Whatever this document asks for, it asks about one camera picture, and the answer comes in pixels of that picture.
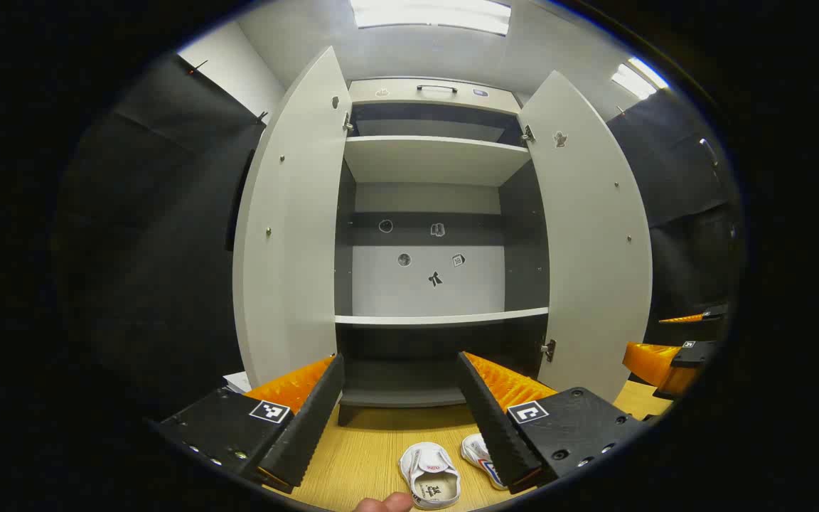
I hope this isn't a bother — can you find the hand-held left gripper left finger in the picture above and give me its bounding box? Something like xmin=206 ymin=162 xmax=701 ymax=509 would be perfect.
xmin=157 ymin=353 xmax=346 ymax=495

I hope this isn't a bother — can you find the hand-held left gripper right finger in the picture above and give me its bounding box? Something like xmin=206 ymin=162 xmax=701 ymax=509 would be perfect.
xmin=456 ymin=351 xmax=648 ymax=495

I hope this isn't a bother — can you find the white shoe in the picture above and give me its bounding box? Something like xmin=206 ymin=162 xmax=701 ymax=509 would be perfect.
xmin=461 ymin=434 xmax=508 ymax=491
xmin=399 ymin=442 xmax=461 ymax=510

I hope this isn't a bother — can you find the grey cabinet door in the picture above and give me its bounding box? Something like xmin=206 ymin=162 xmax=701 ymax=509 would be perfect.
xmin=232 ymin=46 xmax=350 ymax=388
xmin=516 ymin=70 xmax=654 ymax=405

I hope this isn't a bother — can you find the grey shoe cabinet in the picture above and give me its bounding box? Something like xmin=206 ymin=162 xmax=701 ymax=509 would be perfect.
xmin=333 ymin=77 xmax=556 ymax=427

